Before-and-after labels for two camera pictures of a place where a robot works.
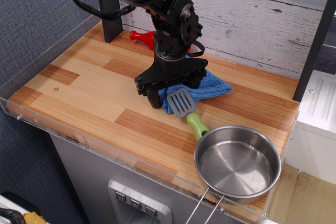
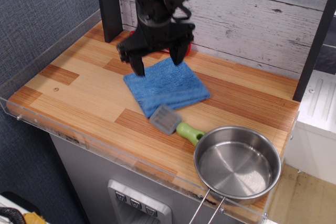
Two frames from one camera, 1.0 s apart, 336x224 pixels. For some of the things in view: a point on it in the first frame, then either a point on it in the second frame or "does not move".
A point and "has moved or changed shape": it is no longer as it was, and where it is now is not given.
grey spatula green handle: (183, 105) -> (166, 119)
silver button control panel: (130, 205) does not move
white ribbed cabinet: (312, 149) does not move
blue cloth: (211, 85) has moved or changed shape
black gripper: (171, 66) -> (155, 33)
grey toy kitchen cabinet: (90, 172) does not move
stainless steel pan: (239, 163) does not move
